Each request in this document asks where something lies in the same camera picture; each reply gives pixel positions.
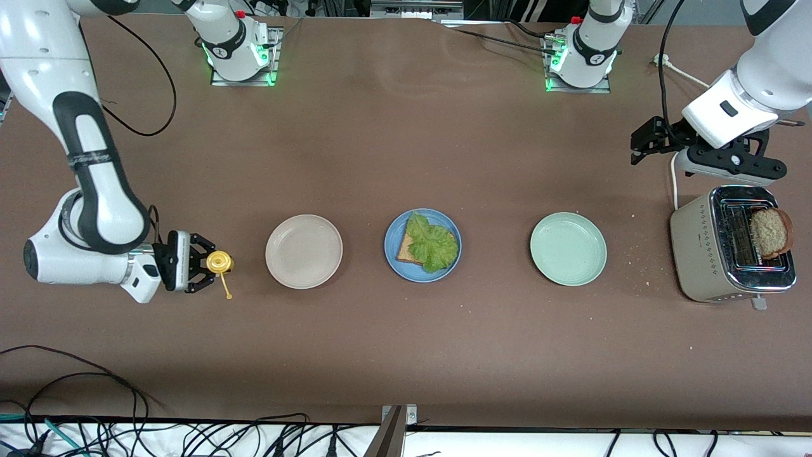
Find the yellow squeeze bottle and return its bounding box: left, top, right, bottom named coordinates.
left=207, top=251, right=235, bottom=300

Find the brown bread slice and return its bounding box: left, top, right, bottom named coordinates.
left=396, top=222, right=459, bottom=266
left=750, top=207, right=794, bottom=260

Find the green lettuce leaf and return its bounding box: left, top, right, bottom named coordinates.
left=405, top=211, right=459, bottom=274

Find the beige plate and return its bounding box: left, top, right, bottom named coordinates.
left=265, top=214, right=344, bottom=290

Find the light green plate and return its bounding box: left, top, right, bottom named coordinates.
left=530, top=211, right=608, bottom=287

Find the blue plate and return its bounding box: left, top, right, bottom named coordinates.
left=384, top=208, right=462, bottom=284

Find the beige chrome toaster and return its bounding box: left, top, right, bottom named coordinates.
left=669, top=184, right=797, bottom=312

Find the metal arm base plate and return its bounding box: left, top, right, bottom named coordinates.
left=211, top=27, right=282, bottom=87
left=544, top=32, right=613, bottom=94

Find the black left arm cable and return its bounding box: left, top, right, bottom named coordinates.
left=657, top=0, right=687, bottom=148

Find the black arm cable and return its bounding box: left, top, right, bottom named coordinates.
left=100, top=14, right=178, bottom=137
left=657, top=0, right=687, bottom=148

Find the white toaster power cable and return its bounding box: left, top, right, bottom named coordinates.
left=653, top=53, right=708, bottom=211

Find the black left camera bracket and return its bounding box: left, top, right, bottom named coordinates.
left=688, top=127, right=789, bottom=186

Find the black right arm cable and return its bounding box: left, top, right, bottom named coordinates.
left=100, top=14, right=178, bottom=137

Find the teal cable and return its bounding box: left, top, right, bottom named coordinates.
left=0, top=413, right=86, bottom=457

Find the metal table edge bracket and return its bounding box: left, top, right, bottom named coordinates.
left=365, top=404, right=418, bottom=457

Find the aluminium frame profile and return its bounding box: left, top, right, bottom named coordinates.
left=371, top=0, right=464, bottom=20

